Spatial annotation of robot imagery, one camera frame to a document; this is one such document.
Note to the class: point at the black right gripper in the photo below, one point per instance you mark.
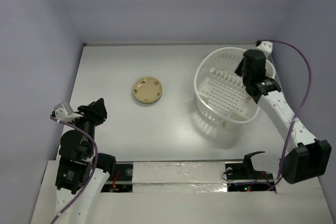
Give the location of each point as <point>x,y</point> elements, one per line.
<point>240,67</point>

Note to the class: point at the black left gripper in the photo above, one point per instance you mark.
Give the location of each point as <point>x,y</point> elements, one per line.
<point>96,110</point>

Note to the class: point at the beige speckled plate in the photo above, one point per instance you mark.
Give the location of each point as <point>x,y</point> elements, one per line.
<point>146,84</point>

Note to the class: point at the lime green plate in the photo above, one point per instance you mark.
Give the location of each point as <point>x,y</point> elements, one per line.
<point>147,97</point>

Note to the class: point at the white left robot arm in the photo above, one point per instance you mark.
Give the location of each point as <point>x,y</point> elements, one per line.
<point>82,170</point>

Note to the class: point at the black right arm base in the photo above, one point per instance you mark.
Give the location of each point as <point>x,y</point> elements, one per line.
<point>241,176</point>

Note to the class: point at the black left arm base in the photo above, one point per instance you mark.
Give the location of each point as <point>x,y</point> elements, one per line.
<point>121,181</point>

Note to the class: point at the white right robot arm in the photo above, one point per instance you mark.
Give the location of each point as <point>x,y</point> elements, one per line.
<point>303,156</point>

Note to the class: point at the white plastic dish rack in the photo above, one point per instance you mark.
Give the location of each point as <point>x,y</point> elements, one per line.
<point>220,94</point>

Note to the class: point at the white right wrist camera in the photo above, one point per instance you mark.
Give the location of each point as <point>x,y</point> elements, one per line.
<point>265,46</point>

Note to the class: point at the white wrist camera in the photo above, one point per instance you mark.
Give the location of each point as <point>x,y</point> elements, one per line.
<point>265,46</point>
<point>64,112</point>

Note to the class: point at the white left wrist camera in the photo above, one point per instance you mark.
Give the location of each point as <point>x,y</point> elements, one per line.
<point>64,112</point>

